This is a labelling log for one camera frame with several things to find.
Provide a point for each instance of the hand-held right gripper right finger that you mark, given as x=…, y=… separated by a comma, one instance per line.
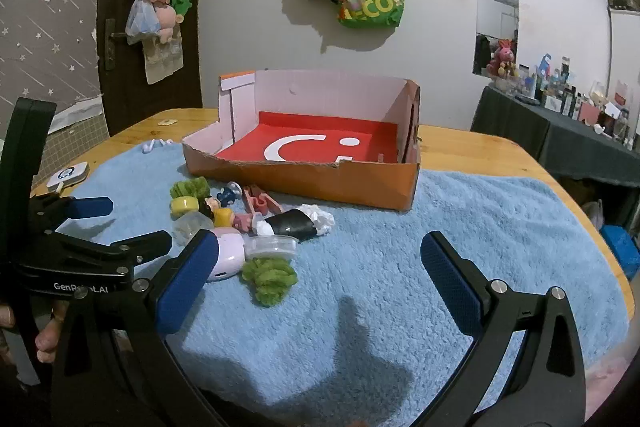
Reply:
x=450, y=282

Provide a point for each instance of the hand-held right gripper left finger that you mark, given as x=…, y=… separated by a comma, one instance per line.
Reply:
x=185, y=279

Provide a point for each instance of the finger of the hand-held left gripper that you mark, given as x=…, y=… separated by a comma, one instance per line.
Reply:
x=92, y=207
x=125, y=247

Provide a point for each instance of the pink earbud case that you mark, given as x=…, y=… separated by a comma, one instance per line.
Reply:
x=227, y=257

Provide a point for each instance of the small clear plastic box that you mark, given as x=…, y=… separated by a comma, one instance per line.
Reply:
x=192, y=225

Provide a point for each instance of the yellow tape roll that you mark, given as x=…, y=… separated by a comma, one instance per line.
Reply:
x=184, y=205

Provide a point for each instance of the blonde pink figurine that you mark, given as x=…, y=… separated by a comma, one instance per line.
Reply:
x=225, y=217

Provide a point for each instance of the green pipe cleaner ball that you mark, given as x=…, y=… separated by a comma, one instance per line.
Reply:
x=190, y=188
x=270, y=282

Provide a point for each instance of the round clear plastic container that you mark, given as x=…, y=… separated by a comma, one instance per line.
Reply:
x=272, y=247

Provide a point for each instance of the dark-haired blue figurine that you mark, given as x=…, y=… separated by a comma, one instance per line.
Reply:
x=228, y=194

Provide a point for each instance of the pink plastic clip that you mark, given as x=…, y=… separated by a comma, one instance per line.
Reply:
x=257, y=202

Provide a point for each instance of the black and white sushi toy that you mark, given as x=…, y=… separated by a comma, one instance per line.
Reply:
x=295, y=224

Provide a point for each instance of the orange cardboard box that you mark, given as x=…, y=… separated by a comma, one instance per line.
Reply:
x=300, y=187

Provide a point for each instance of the person's left hand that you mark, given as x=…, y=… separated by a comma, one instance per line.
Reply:
x=47, y=342

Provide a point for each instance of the white rounded gadget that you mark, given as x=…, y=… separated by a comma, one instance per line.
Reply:
x=70, y=173

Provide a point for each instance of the light blue fluffy towel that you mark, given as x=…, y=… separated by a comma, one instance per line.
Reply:
x=375, y=257

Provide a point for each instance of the white earbuds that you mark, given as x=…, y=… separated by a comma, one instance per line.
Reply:
x=148, y=149

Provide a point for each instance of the dark brown door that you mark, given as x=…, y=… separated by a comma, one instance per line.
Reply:
x=115, y=77

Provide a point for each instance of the red paper sheet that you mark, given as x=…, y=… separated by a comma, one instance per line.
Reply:
x=240, y=147

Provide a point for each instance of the dark cloth side table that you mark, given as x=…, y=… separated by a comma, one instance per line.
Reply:
x=515, y=127

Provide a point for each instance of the blue bin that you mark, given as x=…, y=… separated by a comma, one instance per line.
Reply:
x=622, y=247

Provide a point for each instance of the pink pig plush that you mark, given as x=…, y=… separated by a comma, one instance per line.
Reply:
x=165, y=19

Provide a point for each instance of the row of cosmetic bottles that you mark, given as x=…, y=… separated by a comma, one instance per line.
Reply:
x=565, y=82

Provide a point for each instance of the pink rabbit plush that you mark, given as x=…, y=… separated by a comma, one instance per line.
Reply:
x=504, y=56

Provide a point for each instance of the white refrigerator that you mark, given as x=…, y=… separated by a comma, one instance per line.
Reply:
x=625, y=57

